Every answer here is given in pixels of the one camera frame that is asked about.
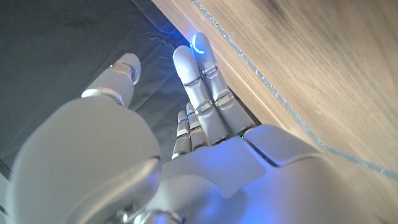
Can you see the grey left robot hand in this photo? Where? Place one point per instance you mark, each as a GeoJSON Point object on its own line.
{"type": "Point", "coordinates": [217, 174]}

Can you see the black backdrop cloth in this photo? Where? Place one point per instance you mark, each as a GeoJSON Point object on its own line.
{"type": "Point", "coordinates": [62, 46]}

